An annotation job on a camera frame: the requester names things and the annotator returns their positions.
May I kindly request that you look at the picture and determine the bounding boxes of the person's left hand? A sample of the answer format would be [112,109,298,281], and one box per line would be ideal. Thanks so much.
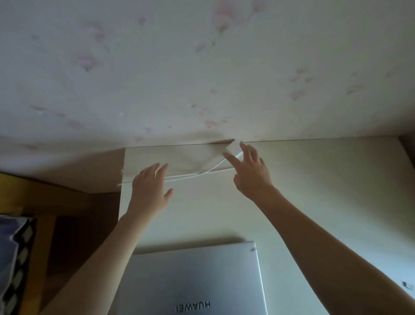
[124,162,174,225]

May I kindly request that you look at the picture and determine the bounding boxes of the person's right hand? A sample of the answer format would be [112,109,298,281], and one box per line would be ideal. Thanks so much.
[222,141,276,202]

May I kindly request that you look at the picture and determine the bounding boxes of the white charger with cable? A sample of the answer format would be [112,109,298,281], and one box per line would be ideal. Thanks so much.
[116,139,244,187]

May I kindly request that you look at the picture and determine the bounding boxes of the silver laptop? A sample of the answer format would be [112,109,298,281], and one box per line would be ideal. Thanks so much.
[113,241,269,315]

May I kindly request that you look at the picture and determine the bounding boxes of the person's right forearm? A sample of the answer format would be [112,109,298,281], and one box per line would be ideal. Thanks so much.
[251,185,415,315]

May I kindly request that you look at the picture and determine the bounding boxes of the person's left forearm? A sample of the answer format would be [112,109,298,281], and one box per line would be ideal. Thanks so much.
[38,212,153,315]

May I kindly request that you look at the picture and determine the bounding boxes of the white desk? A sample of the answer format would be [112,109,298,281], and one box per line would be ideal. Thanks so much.
[118,136,415,315]

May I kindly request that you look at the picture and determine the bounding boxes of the black white checkered mattress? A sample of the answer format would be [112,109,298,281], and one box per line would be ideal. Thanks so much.
[1,219,36,315]

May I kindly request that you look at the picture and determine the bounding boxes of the bed with patchwork sheet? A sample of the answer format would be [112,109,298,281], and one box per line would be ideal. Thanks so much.
[0,215,28,293]

